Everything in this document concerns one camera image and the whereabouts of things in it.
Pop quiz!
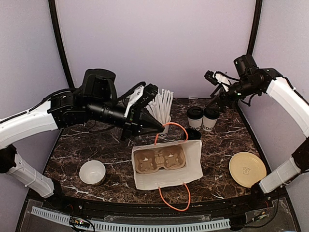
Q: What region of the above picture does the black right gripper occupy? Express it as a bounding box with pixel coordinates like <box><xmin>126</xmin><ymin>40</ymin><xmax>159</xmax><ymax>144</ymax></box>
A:
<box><xmin>206</xmin><ymin>77</ymin><xmax>260</xmax><ymax>113</ymax></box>

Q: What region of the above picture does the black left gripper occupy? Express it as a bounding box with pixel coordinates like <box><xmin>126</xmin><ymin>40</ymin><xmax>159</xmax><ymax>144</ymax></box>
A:
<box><xmin>85</xmin><ymin>97</ymin><xmax>165</xmax><ymax>141</ymax></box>

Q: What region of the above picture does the white paper coffee cup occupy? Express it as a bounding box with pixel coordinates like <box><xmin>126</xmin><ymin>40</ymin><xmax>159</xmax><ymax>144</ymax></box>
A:
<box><xmin>202</xmin><ymin>116</ymin><xmax>217</xmax><ymax>132</ymax></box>

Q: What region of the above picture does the brown cardboard cup carrier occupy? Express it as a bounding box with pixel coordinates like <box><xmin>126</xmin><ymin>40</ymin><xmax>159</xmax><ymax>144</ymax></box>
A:
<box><xmin>133</xmin><ymin>145</ymin><xmax>186</xmax><ymax>174</ymax></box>

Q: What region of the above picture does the white paper takeout bag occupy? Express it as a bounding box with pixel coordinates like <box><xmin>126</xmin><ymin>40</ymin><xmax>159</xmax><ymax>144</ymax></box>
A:
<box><xmin>131</xmin><ymin>122</ymin><xmax>203</xmax><ymax>212</ymax></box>

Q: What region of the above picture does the stack of black cup lids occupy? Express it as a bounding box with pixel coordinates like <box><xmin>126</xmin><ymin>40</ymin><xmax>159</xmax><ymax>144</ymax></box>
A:
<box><xmin>183</xmin><ymin>128</ymin><xmax>201</xmax><ymax>140</ymax></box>

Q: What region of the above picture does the black coffee cup lid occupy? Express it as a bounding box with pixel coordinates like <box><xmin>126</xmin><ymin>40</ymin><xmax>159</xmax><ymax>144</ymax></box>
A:
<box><xmin>204</xmin><ymin>108</ymin><xmax>220</xmax><ymax>120</ymax></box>

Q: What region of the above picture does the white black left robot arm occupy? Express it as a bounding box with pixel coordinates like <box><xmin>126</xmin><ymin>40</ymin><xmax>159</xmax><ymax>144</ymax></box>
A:
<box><xmin>0</xmin><ymin>69</ymin><xmax>164</xmax><ymax>211</ymax></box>

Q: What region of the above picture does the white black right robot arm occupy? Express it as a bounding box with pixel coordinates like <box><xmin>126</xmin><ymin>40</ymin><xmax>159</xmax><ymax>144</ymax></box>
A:
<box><xmin>204</xmin><ymin>55</ymin><xmax>309</xmax><ymax>210</ymax></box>

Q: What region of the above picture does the white cup holding straws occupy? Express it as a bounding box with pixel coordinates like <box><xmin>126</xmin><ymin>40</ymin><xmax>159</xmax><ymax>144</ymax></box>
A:
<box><xmin>159</xmin><ymin>116</ymin><xmax>171</xmax><ymax>138</ymax></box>

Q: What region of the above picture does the bundle of white wrapped straws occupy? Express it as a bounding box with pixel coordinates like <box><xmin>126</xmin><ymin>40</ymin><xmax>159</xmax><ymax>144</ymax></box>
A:
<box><xmin>146</xmin><ymin>89</ymin><xmax>174</xmax><ymax>124</ymax></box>

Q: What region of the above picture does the white ceramic bowl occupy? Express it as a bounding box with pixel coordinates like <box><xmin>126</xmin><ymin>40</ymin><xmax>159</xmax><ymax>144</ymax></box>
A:
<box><xmin>79</xmin><ymin>160</ymin><xmax>106</xmax><ymax>186</ymax></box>

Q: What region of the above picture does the cream yellow plate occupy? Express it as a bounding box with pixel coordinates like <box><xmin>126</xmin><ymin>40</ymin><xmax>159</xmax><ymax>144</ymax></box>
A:
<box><xmin>229</xmin><ymin>152</ymin><xmax>267</xmax><ymax>188</ymax></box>

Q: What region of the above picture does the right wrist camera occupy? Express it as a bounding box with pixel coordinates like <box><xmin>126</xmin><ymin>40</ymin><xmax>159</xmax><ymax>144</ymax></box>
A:
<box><xmin>204</xmin><ymin>71</ymin><xmax>231</xmax><ymax>92</ymax></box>

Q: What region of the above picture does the black right frame post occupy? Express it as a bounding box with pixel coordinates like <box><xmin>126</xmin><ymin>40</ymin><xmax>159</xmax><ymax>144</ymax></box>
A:
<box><xmin>246</xmin><ymin>0</ymin><xmax>263</xmax><ymax>55</ymax></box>

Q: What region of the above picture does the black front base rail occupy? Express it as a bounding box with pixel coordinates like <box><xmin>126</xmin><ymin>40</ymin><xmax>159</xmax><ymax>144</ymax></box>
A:
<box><xmin>27</xmin><ymin>188</ymin><xmax>287</xmax><ymax>227</ymax></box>

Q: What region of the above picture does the white slotted cable duct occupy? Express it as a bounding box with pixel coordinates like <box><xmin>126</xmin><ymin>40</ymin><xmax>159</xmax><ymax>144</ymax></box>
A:
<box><xmin>31</xmin><ymin>206</ymin><xmax>230</xmax><ymax>232</ymax></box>

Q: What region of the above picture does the black corner frame post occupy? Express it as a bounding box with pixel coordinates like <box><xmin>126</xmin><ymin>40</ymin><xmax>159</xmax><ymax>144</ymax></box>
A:
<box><xmin>48</xmin><ymin>0</ymin><xmax>75</xmax><ymax>88</ymax></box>

